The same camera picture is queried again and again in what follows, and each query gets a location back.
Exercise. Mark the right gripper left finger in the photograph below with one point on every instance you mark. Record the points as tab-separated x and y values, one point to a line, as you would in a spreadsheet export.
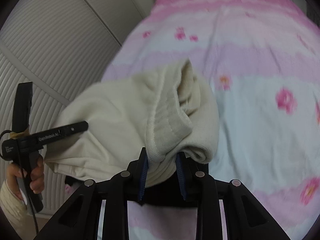
99	210

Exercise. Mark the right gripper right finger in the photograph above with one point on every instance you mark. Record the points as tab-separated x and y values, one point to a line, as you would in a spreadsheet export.
225	210

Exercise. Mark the cream pants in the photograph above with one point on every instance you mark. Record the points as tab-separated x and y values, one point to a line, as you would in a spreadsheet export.
164	111

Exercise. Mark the black folded garment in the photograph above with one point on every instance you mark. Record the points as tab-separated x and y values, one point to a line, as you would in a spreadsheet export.
70	181

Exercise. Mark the cream knitted left sleeve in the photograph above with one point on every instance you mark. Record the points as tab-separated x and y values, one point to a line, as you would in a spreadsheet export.
14	209

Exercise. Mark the white louvered wardrobe doors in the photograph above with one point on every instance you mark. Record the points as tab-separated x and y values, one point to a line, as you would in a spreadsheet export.
62	47

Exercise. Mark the pink floral duvet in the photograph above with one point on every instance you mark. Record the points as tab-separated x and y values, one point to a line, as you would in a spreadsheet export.
261	58

